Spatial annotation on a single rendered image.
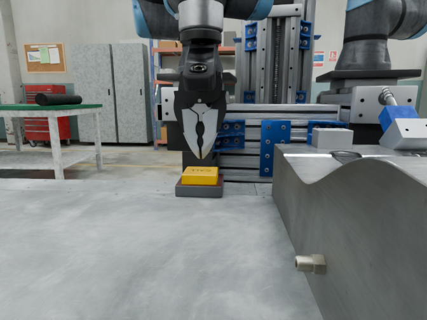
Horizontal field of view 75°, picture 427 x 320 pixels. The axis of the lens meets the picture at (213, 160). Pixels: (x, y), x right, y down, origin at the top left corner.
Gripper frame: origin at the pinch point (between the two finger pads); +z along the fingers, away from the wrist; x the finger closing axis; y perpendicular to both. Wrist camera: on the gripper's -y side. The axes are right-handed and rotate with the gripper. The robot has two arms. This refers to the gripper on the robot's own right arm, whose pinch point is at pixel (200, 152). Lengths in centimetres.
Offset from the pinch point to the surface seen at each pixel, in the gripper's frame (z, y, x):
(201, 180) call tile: 4.2, -3.0, -0.4
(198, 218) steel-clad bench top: 7.0, -12.6, -1.0
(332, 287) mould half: 3.4, -31.1, -12.5
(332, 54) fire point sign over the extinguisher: -90, 516, -191
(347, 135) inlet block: -4.0, -6.5, -22.4
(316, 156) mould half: -1.8, -11.2, -16.7
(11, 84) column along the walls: -39, 514, 445
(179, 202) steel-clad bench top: 7.0, -6.4, 2.8
